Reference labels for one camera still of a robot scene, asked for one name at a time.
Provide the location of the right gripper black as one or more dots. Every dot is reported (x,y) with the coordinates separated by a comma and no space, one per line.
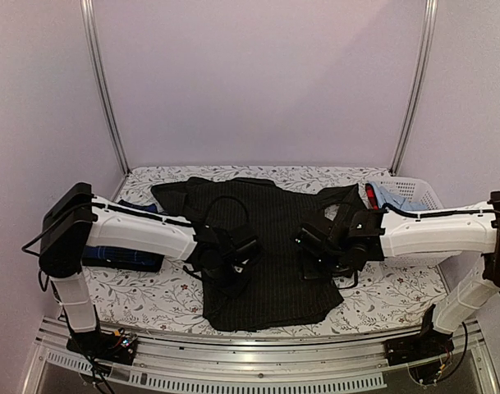
(307,270)

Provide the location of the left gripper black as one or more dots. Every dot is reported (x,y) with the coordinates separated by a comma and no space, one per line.
(232,291)

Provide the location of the black pinstriped long sleeve shirt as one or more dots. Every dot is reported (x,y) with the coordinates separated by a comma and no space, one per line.
(276,295)

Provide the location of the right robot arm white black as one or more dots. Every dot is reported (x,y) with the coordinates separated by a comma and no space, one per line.
(358,236)

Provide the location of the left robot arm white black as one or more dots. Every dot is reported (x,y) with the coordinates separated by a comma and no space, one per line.
(81,219)

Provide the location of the floral patterned tablecloth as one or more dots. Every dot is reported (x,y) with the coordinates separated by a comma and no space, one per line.
(385,298)

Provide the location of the red black garment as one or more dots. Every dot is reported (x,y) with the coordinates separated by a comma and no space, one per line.
(369,190)

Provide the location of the light blue shirt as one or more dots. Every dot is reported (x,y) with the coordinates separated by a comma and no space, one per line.
(384,199)

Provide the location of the white plastic laundry basket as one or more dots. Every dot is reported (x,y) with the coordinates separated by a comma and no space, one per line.
(415,190)

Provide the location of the folded blue plaid shirt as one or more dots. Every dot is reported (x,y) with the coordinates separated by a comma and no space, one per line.
(115,254)

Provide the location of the aluminium front rail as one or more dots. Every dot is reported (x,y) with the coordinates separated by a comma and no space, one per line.
(178,362)

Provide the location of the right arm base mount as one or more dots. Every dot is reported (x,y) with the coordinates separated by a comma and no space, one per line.
(428,342)

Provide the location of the right aluminium frame post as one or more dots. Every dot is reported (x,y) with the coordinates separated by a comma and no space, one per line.
(424,50)

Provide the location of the aluminium frame post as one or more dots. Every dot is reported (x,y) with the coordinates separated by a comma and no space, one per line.
(424,50)
(95,56)

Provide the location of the left aluminium frame post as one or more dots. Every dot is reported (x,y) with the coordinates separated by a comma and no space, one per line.
(95,56)

